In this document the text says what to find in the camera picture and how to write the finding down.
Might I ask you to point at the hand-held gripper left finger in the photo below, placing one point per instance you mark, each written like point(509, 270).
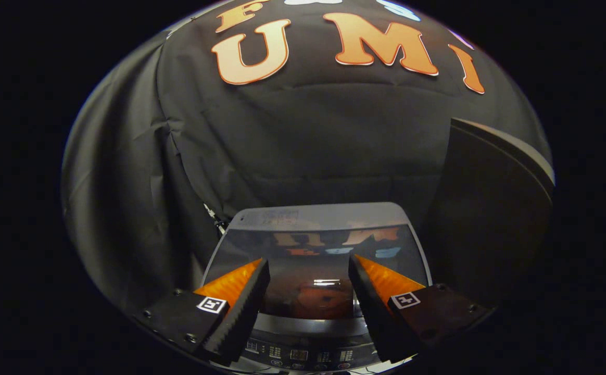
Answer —
point(240, 312)

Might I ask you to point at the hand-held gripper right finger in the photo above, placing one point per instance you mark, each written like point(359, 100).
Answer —
point(371, 307)

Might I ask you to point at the dark glass washing machine lid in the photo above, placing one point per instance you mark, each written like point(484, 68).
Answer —
point(308, 271)

